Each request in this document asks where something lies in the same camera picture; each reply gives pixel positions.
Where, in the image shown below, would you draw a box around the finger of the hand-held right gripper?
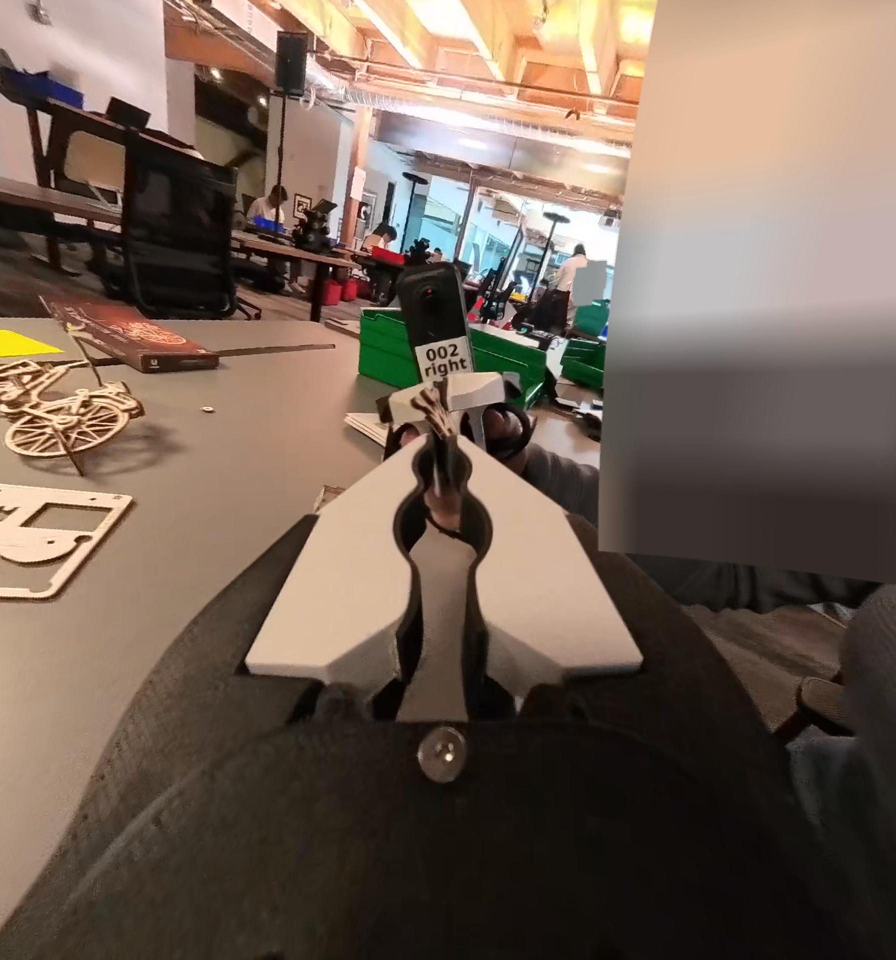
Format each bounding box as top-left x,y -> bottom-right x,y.
376,382 -> 435,432
446,371 -> 525,425

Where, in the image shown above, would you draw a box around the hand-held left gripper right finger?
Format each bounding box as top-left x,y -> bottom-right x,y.
459,439 -> 645,712

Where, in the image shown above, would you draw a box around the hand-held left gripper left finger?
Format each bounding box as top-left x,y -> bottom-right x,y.
244,439 -> 434,702

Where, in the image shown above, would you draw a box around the small wooden grass part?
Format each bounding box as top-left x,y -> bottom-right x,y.
409,377 -> 465,498

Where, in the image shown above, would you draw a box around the person's right forearm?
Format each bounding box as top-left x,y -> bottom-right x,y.
519,442 -> 602,530

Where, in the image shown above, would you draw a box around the dark model kit box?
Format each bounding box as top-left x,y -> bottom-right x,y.
39,294 -> 221,375

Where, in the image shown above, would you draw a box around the wooden bicycle model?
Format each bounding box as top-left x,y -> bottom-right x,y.
0,358 -> 146,479

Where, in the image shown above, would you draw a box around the wooden parts sheet, large cutouts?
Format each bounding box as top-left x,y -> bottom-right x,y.
0,480 -> 135,601

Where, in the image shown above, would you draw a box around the person's right hand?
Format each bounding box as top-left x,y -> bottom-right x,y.
391,405 -> 531,535

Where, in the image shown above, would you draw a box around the white instruction booklet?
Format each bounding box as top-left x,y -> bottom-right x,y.
343,411 -> 398,449

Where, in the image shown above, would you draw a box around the green plastic crate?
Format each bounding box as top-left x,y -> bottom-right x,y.
469,324 -> 552,410
358,303 -> 422,393
559,300 -> 608,391

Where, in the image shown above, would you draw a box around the long brown table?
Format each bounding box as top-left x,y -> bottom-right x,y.
230,228 -> 360,324

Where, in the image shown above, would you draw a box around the wooden support column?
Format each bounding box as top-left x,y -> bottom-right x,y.
340,105 -> 374,256

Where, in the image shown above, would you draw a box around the black speaker stand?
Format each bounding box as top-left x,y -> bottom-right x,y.
271,97 -> 287,226

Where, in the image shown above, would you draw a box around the black mesh office chair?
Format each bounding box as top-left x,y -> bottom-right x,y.
118,126 -> 263,322

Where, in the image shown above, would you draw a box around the black loudspeaker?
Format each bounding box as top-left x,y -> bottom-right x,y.
274,30 -> 311,99

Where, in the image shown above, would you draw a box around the person's clothed body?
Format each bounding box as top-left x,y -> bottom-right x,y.
628,555 -> 896,960

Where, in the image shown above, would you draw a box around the yellow box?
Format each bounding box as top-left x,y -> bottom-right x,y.
0,328 -> 66,363

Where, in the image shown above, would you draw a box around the dark wooden desk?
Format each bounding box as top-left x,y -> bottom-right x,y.
0,168 -> 126,316

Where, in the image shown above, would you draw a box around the black camera rig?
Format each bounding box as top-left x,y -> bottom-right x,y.
294,196 -> 340,252

